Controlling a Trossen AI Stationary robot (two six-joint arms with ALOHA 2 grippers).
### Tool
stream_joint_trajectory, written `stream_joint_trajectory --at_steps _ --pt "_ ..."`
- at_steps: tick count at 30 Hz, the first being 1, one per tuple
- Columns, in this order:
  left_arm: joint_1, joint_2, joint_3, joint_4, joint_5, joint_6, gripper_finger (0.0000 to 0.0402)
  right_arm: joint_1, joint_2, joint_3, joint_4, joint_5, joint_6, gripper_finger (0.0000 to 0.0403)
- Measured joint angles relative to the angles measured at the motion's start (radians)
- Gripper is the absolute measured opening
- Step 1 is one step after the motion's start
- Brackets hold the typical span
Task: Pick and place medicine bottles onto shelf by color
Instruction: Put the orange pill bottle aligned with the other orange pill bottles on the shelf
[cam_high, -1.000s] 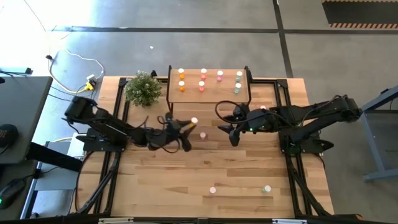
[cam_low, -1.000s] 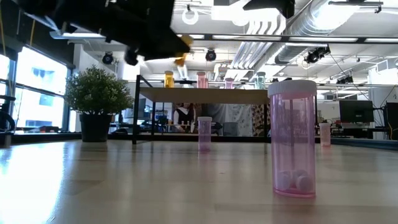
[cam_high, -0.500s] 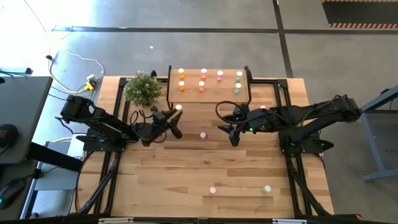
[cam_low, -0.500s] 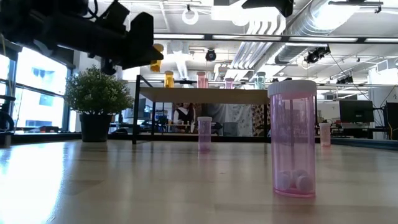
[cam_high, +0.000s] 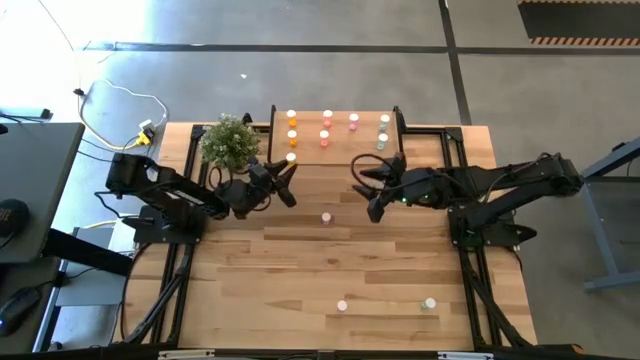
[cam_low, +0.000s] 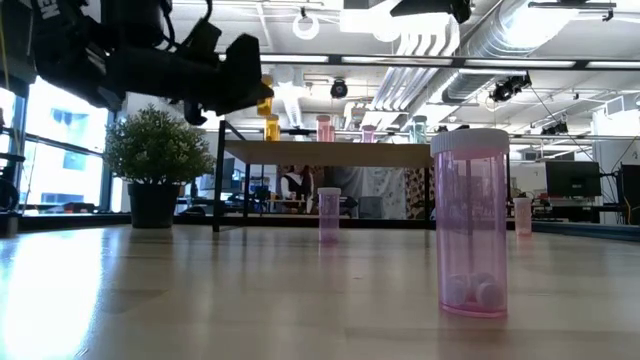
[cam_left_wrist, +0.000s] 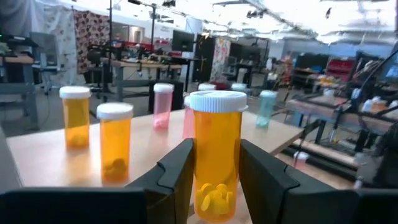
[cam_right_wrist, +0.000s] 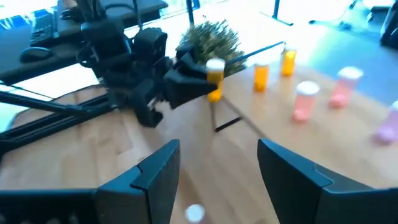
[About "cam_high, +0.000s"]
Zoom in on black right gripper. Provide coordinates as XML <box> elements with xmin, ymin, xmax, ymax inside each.
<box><xmin>352</xmin><ymin>151</ymin><xmax>452</xmax><ymax>224</ymax></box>

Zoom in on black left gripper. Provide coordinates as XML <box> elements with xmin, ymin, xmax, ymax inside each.
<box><xmin>214</xmin><ymin>159</ymin><xmax>300</xmax><ymax>221</ymax></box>

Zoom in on artificial green potted plant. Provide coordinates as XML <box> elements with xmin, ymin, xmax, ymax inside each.
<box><xmin>198</xmin><ymin>113</ymin><xmax>262</xmax><ymax>174</ymax></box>

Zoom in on black desk support bar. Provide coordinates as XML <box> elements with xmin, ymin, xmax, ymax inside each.
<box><xmin>42</xmin><ymin>228</ymin><xmax>135</xmax><ymax>277</ymax></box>

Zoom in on grey metal platform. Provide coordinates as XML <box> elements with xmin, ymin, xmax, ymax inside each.
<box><xmin>52</xmin><ymin>212</ymin><xmax>139</xmax><ymax>307</ymax></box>

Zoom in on blue-grey metal stand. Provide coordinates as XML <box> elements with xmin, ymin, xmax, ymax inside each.
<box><xmin>567</xmin><ymin>138</ymin><xmax>640</xmax><ymax>294</ymax></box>

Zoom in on grey side desk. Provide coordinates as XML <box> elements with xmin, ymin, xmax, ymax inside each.
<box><xmin>0</xmin><ymin>122</ymin><xmax>86</xmax><ymax>265</ymax></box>

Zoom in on hazard striped black mat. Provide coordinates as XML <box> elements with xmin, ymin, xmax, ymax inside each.
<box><xmin>516</xmin><ymin>0</ymin><xmax>640</xmax><ymax>47</ymax></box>

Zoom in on black cap gold logo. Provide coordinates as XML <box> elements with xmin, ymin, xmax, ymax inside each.
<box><xmin>0</xmin><ymin>198</ymin><xmax>30</xmax><ymax>239</ymax></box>

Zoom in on black computer mouse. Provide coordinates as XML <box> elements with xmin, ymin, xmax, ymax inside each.
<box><xmin>0</xmin><ymin>287</ymin><xmax>42</xmax><ymax>337</ymax></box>

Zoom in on wooden shelf black metal frame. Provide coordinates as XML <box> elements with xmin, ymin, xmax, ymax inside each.
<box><xmin>266</xmin><ymin>103</ymin><xmax>407</xmax><ymax>185</ymax></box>

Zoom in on black aluminium rig frame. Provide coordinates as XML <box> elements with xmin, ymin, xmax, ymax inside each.
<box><xmin>112</xmin><ymin>112</ymin><xmax>586</xmax><ymax>360</ymax></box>

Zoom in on yellow floor cable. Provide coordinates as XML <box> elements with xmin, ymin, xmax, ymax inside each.
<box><xmin>37</xmin><ymin>0</ymin><xmax>146</xmax><ymax>152</ymax></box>

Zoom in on white floor cable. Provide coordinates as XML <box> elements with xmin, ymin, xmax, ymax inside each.
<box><xmin>85</xmin><ymin>77</ymin><xmax>170</xmax><ymax>126</ymax></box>

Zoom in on silver metal bracket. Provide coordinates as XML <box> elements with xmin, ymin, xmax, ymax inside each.
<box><xmin>158</xmin><ymin>349</ymin><xmax>216</xmax><ymax>360</ymax></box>
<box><xmin>437</xmin><ymin>351</ymin><xmax>495</xmax><ymax>360</ymax></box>

